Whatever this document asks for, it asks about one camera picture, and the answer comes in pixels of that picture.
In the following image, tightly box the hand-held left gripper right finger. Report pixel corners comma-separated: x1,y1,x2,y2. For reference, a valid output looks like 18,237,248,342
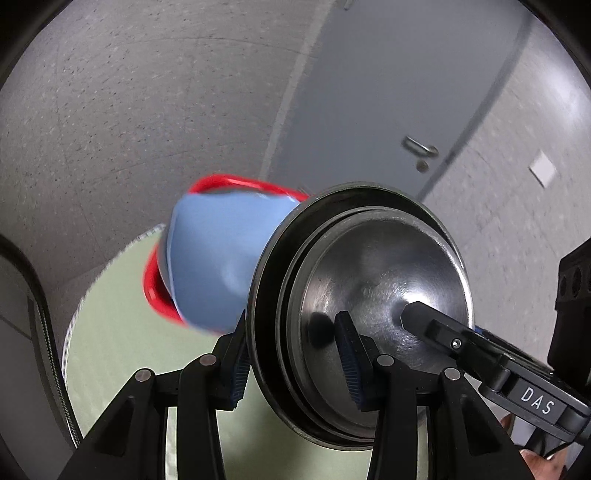
335,311,527,480

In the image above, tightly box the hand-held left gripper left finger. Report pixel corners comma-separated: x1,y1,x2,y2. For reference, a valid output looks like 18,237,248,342
69,309,252,480

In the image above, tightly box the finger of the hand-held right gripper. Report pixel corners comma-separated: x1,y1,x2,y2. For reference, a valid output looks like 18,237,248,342
473,326,556,376
401,301,514,394

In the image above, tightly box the ribbed steel bowl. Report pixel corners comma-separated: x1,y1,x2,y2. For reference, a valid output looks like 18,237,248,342
276,207,471,440

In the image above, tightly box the plain medium steel bowl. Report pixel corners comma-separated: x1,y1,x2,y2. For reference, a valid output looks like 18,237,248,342
299,218,468,426

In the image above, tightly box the blue plastic bowl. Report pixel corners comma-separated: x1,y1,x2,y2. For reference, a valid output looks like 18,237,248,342
157,191,303,335

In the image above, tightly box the red plastic basin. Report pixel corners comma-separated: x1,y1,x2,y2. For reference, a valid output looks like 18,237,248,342
144,174,310,329

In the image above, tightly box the person's right hand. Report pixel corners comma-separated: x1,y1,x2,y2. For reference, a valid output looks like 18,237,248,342
521,450,568,480

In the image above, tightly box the green lace-trimmed tablecloth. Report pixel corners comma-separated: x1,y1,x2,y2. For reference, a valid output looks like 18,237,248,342
60,224,428,480

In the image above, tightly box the grey room door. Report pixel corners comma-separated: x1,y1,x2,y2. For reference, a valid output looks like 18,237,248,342
265,0,536,208

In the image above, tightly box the white wall switch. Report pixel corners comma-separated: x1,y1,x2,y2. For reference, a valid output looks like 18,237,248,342
529,150,560,188

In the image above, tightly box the metal door handle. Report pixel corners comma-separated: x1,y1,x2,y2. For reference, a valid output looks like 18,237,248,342
402,135,438,157

